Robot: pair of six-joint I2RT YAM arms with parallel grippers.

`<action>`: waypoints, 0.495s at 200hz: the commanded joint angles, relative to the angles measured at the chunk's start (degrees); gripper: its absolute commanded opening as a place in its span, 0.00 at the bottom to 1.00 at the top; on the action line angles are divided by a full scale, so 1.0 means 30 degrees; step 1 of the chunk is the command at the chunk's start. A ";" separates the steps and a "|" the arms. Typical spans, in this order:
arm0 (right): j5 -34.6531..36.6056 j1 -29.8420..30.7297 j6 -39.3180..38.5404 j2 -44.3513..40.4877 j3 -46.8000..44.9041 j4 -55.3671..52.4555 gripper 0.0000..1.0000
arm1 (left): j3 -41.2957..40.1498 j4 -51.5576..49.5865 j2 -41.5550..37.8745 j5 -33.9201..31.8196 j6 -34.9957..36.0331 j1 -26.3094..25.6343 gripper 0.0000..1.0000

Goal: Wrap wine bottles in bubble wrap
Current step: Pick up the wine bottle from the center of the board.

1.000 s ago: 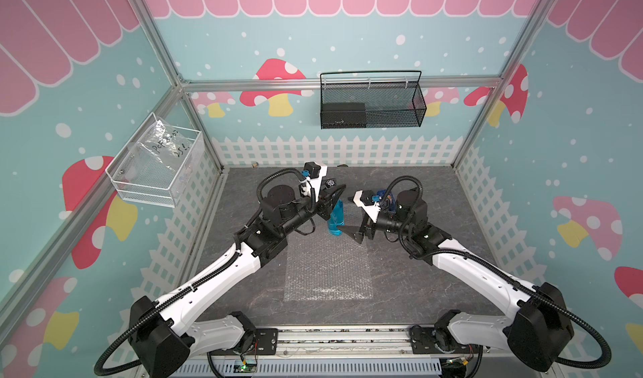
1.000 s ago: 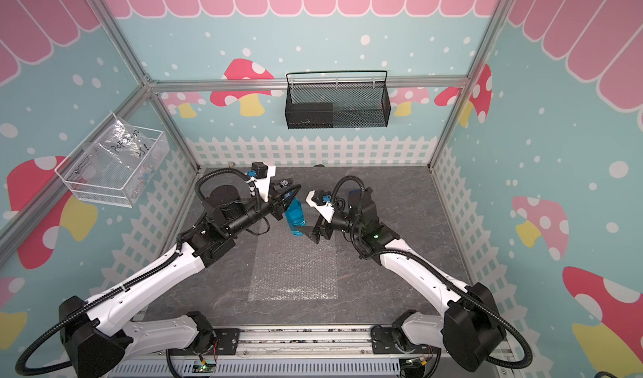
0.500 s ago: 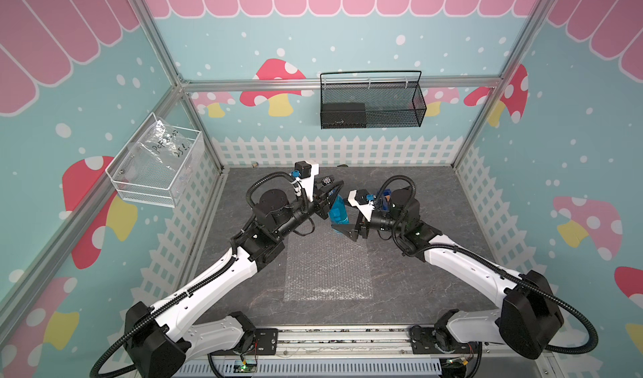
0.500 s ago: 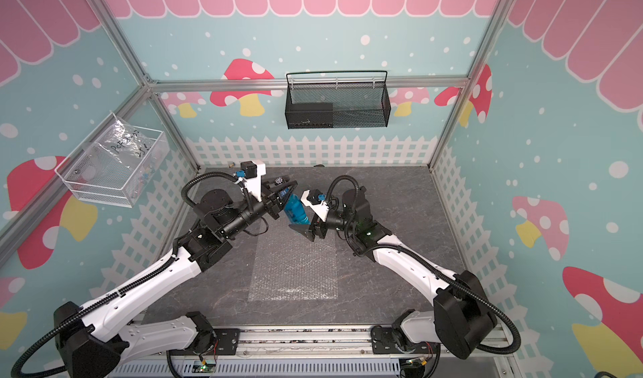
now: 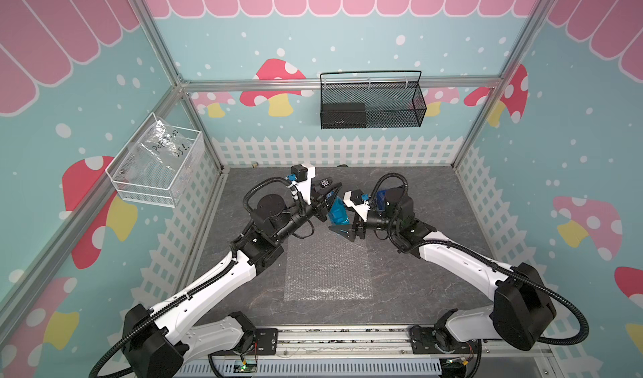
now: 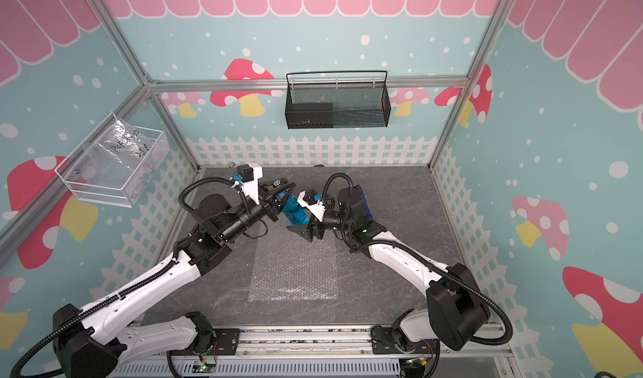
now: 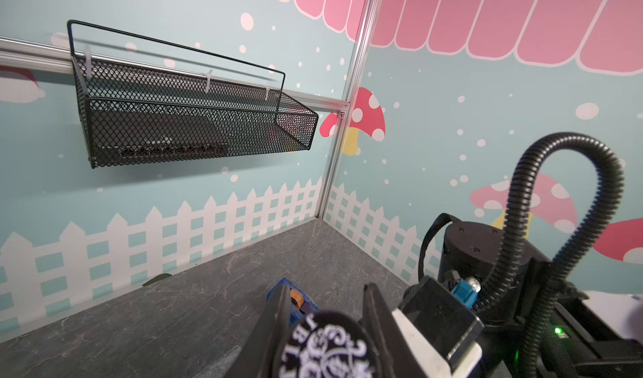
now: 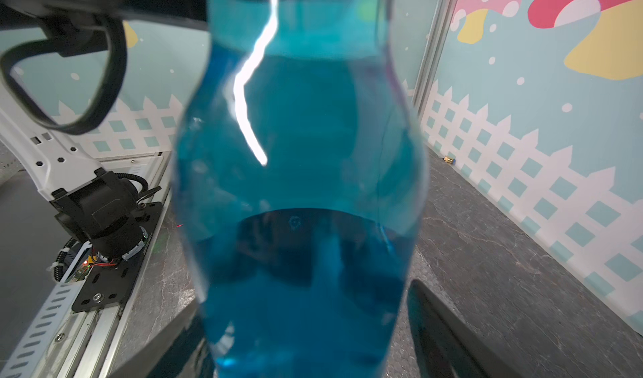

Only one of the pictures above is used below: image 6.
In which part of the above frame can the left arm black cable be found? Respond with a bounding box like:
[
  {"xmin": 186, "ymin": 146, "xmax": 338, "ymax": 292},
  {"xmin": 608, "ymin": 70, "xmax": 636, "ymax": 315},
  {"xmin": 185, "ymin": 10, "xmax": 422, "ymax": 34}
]
[{"xmin": 177, "ymin": 176, "xmax": 237, "ymax": 216}]

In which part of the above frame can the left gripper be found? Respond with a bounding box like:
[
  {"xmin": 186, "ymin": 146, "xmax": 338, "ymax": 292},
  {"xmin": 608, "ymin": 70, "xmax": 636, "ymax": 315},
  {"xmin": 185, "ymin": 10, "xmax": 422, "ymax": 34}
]
[{"xmin": 221, "ymin": 177, "xmax": 296, "ymax": 242}]

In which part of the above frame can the black box in basket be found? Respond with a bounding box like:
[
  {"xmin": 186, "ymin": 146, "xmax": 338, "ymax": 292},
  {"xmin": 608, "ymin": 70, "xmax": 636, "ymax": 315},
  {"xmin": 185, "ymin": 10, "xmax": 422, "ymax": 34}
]
[{"xmin": 285, "ymin": 103, "xmax": 334, "ymax": 130}]

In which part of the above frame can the clear plastic bag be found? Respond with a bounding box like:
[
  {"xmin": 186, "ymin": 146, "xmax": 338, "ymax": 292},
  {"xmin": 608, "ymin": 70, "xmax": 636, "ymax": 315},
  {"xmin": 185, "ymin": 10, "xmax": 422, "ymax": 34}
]
[{"xmin": 77, "ymin": 119, "xmax": 157, "ymax": 189}]

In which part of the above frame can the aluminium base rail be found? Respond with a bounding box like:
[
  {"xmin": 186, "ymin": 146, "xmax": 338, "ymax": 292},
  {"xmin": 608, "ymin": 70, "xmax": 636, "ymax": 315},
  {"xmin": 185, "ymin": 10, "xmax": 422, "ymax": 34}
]
[{"xmin": 112, "ymin": 324, "xmax": 522, "ymax": 377}]

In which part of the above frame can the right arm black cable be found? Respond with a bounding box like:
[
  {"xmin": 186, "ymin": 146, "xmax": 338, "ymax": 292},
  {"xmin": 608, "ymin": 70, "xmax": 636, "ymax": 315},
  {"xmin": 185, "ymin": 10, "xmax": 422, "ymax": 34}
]
[{"xmin": 320, "ymin": 173, "xmax": 513, "ymax": 346}]

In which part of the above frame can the white wire mesh basket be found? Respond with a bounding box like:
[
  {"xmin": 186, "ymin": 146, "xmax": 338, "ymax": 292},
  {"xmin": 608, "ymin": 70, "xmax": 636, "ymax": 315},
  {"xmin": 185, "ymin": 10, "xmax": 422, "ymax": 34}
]
[{"xmin": 55, "ymin": 115, "xmax": 170, "ymax": 208}]

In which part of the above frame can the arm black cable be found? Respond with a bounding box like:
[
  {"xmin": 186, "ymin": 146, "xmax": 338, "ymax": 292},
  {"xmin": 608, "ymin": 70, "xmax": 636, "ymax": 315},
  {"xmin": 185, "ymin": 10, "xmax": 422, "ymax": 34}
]
[
  {"xmin": 320, "ymin": 173, "xmax": 513, "ymax": 346},
  {"xmin": 177, "ymin": 176, "xmax": 237, "ymax": 216}
]

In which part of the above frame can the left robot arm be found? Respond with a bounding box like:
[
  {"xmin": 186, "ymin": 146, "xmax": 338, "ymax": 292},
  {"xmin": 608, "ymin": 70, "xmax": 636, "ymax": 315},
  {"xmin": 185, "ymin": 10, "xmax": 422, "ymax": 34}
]
[{"xmin": 9, "ymin": 174, "xmax": 296, "ymax": 377}]

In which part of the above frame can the blue tape dispenser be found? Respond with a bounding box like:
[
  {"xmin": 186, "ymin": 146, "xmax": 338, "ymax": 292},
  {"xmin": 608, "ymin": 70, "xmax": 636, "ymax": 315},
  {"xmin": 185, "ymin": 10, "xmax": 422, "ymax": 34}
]
[{"xmin": 350, "ymin": 185, "xmax": 373, "ymax": 223}]

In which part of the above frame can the black wire mesh basket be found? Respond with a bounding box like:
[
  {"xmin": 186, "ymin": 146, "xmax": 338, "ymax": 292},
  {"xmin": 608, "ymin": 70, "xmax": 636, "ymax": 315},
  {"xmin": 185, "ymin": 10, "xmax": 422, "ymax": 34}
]
[{"xmin": 285, "ymin": 70, "xmax": 392, "ymax": 129}]

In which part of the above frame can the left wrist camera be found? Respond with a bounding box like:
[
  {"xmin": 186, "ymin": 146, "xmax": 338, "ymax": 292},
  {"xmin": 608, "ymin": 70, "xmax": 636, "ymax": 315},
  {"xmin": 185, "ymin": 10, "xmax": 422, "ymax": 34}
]
[{"xmin": 232, "ymin": 163, "xmax": 263, "ymax": 205}]

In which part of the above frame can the clear bubble wrap sheet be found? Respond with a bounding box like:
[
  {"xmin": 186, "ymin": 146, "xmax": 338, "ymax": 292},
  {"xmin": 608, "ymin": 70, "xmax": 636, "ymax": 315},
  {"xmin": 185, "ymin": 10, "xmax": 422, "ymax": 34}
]
[{"xmin": 249, "ymin": 221, "xmax": 338, "ymax": 301}]

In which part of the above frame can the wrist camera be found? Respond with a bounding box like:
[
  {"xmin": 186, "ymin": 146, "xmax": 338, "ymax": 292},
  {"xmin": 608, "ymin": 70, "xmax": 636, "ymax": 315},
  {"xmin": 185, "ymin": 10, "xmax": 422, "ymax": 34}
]
[
  {"xmin": 297, "ymin": 190, "xmax": 326, "ymax": 222},
  {"xmin": 232, "ymin": 163, "xmax": 263, "ymax": 205}
]

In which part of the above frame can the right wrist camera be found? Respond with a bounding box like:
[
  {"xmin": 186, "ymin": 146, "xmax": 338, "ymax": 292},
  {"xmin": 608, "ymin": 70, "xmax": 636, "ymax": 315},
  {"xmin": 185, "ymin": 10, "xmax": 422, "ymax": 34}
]
[{"xmin": 297, "ymin": 190, "xmax": 326, "ymax": 222}]

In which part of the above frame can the blue glass bottle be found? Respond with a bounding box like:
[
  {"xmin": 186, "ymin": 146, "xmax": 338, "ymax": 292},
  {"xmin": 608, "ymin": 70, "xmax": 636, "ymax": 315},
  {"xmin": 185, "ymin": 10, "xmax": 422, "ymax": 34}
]
[{"xmin": 283, "ymin": 194, "xmax": 309, "ymax": 226}]

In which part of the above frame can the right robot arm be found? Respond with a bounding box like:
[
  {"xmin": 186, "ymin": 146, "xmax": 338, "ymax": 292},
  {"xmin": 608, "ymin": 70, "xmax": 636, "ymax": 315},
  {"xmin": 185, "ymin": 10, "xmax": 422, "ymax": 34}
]
[{"xmin": 285, "ymin": 185, "xmax": 513, "ymax": 356}]

